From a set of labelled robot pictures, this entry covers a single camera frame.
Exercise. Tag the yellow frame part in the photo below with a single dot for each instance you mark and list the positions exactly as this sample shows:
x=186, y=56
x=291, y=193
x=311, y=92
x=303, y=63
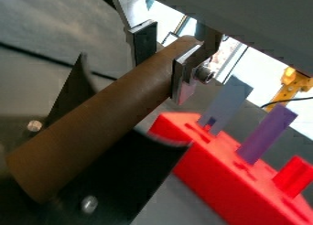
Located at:
x=295, y=82

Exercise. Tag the red star peg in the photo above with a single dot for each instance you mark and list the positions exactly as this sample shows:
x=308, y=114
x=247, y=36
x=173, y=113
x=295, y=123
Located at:
x=295, y=176

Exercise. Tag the brown oval rod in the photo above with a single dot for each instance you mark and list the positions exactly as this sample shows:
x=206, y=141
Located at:
x=53, y=158

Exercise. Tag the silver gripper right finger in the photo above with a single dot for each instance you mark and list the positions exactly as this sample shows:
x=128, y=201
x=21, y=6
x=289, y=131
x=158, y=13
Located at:
x=188, y=65

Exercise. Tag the red peg board block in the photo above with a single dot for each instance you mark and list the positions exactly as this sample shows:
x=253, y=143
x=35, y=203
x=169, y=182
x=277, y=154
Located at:
x=236, y=188

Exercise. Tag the black curved cradle fixture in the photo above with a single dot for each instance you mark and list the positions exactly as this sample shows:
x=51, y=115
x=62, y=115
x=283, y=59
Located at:
x=113, y=188

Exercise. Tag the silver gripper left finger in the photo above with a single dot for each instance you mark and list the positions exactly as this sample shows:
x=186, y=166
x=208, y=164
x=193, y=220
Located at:
x=140, y=27

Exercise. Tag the purple round peg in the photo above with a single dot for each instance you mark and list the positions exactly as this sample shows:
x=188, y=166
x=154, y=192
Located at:
x=265, y=134

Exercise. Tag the light blue rectangular peg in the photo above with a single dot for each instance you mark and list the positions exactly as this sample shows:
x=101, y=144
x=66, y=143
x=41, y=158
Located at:
x=225, y=105

